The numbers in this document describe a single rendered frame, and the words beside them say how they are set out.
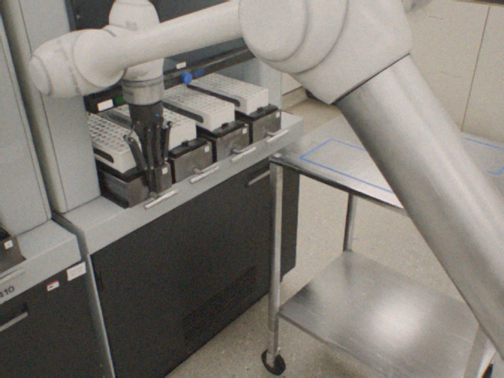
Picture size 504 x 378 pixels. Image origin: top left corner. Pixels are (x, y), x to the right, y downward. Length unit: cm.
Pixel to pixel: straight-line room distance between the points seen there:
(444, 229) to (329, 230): 185
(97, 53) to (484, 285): 70
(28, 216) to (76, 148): 18
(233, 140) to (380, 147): 92
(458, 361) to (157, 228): 89
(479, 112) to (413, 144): 270
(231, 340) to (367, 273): 54
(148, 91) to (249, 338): 109
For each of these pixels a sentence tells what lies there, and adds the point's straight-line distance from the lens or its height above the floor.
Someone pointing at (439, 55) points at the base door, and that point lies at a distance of 330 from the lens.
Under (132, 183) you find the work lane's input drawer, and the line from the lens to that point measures 127.
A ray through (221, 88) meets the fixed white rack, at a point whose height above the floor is 86.
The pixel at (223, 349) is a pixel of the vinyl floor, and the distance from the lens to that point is 192.
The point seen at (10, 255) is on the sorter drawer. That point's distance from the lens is 118.
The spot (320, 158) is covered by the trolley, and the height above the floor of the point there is 82.
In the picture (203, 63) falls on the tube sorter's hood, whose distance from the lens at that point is 143.
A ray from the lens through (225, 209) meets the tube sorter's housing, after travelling 157.
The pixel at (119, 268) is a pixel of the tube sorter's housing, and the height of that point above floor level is 58.
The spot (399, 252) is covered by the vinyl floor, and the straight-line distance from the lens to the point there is 239.
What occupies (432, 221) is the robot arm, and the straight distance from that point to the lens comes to 62.
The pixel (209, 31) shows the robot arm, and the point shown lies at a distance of 90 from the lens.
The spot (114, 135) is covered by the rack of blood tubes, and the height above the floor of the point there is 86.
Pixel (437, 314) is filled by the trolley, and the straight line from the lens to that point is 172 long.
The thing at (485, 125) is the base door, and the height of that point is 17.
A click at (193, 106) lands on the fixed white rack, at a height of 86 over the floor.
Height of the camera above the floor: 144
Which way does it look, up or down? 31 degrees down
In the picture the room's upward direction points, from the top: straight up
